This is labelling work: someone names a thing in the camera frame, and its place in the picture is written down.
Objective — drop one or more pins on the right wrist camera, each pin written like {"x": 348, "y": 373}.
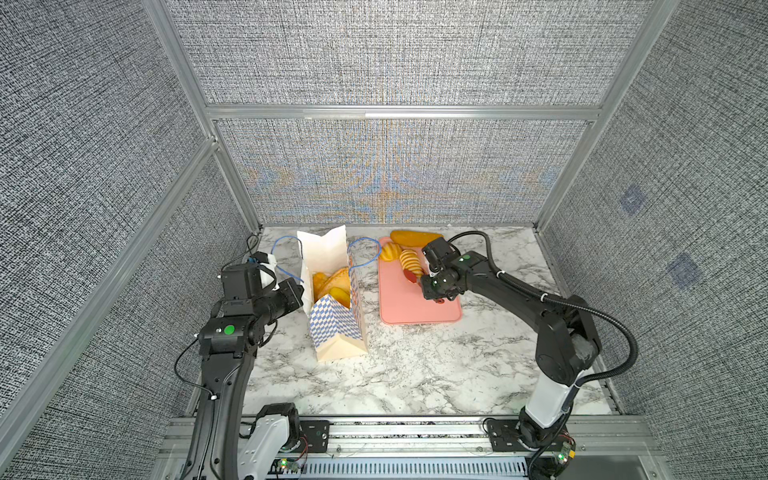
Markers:
{"x": 439, "y": 254}

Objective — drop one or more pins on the red kitchen tongs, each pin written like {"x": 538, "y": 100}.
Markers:
{"x": 414, "y": 276}

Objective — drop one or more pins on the checkered paper bag blue handles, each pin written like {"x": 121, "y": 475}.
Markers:
{"x": 336, "y": 332}

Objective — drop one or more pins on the square glazed pastry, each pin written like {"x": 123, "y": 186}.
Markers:
{"x": 319, "y": 279}

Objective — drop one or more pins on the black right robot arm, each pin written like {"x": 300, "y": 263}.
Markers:
{"x": 566, "y": 343}

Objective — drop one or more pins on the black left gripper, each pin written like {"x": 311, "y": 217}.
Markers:
{"x": 293, "y": 297}

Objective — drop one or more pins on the pink plastic tray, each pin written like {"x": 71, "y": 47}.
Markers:
{"x": 401, "y": 302}

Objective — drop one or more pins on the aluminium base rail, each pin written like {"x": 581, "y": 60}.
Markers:
{"x": 436, "y": 447}

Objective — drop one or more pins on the ridged golden bread roll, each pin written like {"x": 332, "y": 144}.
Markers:
{"x": 409, "y": 259}

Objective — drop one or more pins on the triangular tan bread slice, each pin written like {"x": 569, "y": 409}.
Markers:
{"x": 340, "y": 279}

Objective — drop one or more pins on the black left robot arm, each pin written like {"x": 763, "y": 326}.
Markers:
{"x": 253, "y": 299}

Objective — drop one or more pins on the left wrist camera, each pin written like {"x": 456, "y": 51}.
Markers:
{"x": 265, "y": 266}

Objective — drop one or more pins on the long oval bread loaf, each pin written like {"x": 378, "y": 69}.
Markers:
{"x": 412, "y": 238}

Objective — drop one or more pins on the small ridged yellow bun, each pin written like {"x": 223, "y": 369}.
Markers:
{"x": 390, "y": 252}

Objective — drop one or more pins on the oval golden bread bun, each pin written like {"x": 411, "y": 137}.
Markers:
{"x": 341, "y": 295}

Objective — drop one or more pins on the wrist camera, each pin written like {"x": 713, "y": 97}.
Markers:
{"x": 439, "y": 254}
{"x": 265, "y": 266}

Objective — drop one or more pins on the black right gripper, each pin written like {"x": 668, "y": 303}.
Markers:
{"x": 427, "y": 292}

